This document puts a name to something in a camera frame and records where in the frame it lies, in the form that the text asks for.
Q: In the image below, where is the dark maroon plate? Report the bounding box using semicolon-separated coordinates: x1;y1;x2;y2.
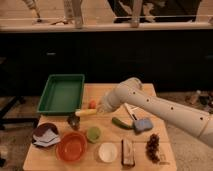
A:
33;123;58;136

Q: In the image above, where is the purple grape bunch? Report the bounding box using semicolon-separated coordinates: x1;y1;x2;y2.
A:
146;134;160;163

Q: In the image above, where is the white bowl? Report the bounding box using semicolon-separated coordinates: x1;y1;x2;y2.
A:
98;143;118;163

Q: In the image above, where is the orange fruit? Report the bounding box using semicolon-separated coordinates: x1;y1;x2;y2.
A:
89;100;97;109

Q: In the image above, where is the metal cup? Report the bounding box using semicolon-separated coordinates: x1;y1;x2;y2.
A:
67;115;80;130

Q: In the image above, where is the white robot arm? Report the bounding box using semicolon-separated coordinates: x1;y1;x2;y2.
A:
97;77;213;148

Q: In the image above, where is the small green cup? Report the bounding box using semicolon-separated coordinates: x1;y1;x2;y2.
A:
86;127;101;143

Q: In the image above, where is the green plastic tray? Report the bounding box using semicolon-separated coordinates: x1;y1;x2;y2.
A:
37;74;85;116

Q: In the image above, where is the white grey cloth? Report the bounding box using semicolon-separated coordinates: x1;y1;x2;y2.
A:
33;129;60;147

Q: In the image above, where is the orange bowl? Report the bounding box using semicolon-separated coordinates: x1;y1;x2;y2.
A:
56;131;87;163

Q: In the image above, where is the yellow banana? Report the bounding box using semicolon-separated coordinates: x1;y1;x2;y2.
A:
75;109;97;117

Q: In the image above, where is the blue sponge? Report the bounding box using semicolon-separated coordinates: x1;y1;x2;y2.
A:
133;118;153;132

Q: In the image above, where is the green cucumber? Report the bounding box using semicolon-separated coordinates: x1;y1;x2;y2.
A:
111;117;133;130

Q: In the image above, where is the brown chocolate bar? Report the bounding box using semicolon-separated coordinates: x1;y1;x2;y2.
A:
121;139;135;167

